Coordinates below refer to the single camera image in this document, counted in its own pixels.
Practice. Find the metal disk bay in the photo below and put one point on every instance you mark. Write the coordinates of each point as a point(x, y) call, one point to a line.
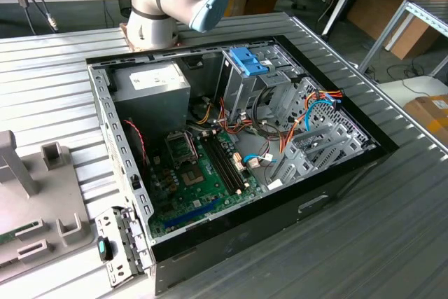
point(297, 159)

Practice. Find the black RAM slot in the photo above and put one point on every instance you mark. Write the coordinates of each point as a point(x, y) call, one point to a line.
point(228, 162)
point(219, 164)

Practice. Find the metal drive cage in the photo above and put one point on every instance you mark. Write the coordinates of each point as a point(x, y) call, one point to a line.
point(238, 89)

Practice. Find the green motherboard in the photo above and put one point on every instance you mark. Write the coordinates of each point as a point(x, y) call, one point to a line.
point(196, 194)

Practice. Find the blue drive cage latch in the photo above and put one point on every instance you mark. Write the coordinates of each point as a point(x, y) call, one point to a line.
point(245, 61)

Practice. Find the grey power supply unit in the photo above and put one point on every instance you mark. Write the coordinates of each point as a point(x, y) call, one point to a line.
point(150, 110)

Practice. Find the blue expansion slot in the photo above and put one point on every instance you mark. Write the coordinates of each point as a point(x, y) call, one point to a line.
point(190, 214)

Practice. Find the black open PC case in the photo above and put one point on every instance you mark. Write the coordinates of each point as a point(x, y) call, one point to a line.
point(262, 229)

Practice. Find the metal expansion card retainer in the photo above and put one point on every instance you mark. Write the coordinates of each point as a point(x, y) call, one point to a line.
point(105, 223)

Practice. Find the white low table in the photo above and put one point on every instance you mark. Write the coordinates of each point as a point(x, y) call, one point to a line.
point(395, 92)

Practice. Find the grey parts rack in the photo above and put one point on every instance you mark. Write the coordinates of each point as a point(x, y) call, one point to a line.
point(45, 201)

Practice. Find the cardboard box yellow tape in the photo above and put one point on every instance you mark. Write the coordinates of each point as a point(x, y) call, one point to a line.
point(423, 113)

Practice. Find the green RAM stick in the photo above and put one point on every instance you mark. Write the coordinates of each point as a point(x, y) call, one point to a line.
point(10, 236)

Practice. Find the brown arm base plate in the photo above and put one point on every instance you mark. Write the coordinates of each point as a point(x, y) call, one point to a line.
point(122, 30)

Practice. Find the aluminium shelf frame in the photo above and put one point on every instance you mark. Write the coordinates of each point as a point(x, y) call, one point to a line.
point(430, 12)

